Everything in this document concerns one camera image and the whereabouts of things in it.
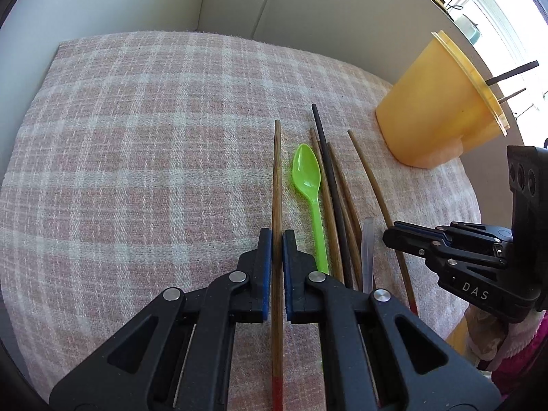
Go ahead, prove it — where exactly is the red-tipped wooden chopstick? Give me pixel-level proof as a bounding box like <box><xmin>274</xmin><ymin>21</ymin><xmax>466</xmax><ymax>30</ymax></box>
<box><xmin>271</xmin><ymin>120</ymin><xmax>283</xmax><ymax>411</ymax></box>

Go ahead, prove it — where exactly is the pink sleeve right forearm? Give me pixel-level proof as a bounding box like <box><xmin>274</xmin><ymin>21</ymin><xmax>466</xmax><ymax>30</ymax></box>
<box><xmin>491</xmin><ymin>312</ymin><xmax>547</xmax><ymax>397</ymax></box>

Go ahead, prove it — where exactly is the right hand white glove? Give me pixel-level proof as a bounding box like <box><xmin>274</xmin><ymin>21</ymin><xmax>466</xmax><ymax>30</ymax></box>
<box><xmin>464</xmin><ymin>304</ymin><xmax>545</xmax><ymax>372</ymax></box>

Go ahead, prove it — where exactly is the black chopstick on mat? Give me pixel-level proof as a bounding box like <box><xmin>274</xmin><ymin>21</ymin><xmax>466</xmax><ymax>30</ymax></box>
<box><xmin>311</xmin><ymin>103</ymin><xmax>353</xmax><ymax>288</ymax></box>

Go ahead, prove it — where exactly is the yellow plastic utensil bin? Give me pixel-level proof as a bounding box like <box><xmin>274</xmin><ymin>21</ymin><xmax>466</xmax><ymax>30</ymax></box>
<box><xmin>375</xmin><ymin>31</ymin><xmax>510</xmax><ymax>169</ymax></box>

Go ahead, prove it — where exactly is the green plastic spoon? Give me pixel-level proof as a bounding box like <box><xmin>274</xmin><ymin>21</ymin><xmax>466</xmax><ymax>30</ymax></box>
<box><xmin>292</xmin><ymin>144</ymin><xmax>330</xmax><ymax>274</ymax></box>

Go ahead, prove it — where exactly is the thin brown chopstick in bin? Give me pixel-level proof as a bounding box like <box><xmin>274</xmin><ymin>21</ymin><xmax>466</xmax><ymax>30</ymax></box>
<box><xmin>498</xmin><ymin>88</ymin><xmax>527</xmax><ymax>104</ymax></box>

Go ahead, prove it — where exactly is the black chopstick in bin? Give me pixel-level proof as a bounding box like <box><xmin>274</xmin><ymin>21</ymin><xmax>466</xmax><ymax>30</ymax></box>
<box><xmin>485</xmin><ymin>60</ymin><xmax>539</xmax><ymax>86</ymax></box>

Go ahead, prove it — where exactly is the pink plaid cloth mat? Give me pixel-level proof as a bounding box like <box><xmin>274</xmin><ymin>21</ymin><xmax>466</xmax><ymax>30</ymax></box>
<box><xmin>1</xmin><ymin>32</ymin><xmax>481</xmax><ymax>397</ymax></box>

